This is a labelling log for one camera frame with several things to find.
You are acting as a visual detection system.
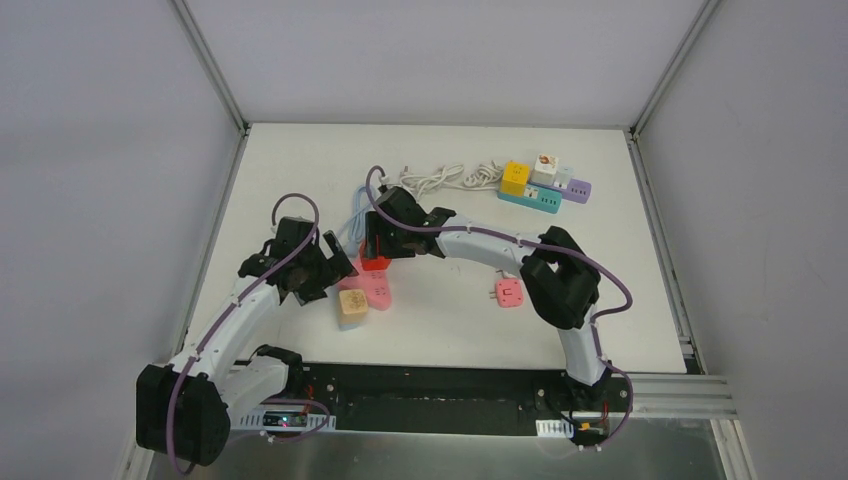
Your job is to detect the red cube socket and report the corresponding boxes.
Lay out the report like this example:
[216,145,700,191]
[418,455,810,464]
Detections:
[359,241,392,271]

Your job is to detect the pink plug adapter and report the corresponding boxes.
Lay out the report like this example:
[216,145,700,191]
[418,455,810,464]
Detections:
[490,278,525,308]

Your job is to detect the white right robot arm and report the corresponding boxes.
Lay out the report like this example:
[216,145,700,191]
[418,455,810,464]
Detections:
[368,186,609,410]

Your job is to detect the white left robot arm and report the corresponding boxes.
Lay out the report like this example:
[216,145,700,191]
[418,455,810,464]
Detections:
[135,217,356,466]

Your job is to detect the beige cube socket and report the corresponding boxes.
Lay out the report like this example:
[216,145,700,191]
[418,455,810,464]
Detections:
[338,289,369,329]

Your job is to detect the yellow cube socket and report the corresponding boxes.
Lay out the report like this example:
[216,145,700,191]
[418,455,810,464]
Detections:
[498,161,530,197]

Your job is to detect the white cube socket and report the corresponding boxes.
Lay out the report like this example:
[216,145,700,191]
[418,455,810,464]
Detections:
[529,154,559,186]

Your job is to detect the pink power strip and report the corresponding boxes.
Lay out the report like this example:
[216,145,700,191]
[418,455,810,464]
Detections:
[337,258,392,311]

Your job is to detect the teal power strip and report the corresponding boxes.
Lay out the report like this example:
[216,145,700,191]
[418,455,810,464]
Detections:
[497,184,562,214]

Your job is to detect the purple power strip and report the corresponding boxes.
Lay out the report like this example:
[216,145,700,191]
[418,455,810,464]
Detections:
[552,167,592,204]

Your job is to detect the light blue cable with plug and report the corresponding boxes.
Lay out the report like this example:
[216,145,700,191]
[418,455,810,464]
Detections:
[336,184,379,256]

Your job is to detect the white coiled cable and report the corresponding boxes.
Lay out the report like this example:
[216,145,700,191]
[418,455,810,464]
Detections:
[398,163,466,203]
[462,160,506,191]

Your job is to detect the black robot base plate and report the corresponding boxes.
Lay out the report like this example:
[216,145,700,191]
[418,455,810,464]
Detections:
[238,360,634,440]

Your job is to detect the aluminium frame rail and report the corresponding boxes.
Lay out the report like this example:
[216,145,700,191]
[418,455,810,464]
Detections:
[169,0,250,136]

